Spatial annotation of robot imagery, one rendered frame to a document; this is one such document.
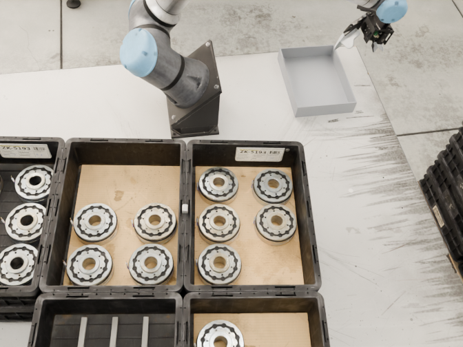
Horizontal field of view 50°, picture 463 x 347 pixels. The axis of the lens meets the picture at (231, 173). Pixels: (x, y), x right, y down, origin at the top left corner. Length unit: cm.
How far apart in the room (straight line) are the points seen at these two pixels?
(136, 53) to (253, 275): 65
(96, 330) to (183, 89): 68
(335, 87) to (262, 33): 127
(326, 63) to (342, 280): 80
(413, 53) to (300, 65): 140
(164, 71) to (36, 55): 159
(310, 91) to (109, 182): 76
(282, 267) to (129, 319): 37
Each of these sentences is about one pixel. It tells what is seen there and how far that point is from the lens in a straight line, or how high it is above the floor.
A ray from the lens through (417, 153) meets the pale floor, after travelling 263.
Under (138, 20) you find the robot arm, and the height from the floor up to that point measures 101.
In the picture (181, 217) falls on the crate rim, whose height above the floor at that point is 93.
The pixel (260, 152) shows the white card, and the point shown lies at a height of 90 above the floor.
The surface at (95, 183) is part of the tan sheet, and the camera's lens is 133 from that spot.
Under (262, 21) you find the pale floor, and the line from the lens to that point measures 304.
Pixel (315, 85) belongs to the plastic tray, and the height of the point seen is 70.
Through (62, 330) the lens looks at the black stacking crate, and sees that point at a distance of 119.
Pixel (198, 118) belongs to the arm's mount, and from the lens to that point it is 149.
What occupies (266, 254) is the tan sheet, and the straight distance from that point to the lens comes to 123.
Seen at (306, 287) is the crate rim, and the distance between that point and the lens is 111.
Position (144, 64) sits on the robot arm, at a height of 99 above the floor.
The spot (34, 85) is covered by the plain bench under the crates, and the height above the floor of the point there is 70.
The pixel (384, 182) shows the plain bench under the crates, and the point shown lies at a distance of 157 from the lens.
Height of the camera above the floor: 195
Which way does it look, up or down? 57 degrees down
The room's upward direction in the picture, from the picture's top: 7 degrees clockwise
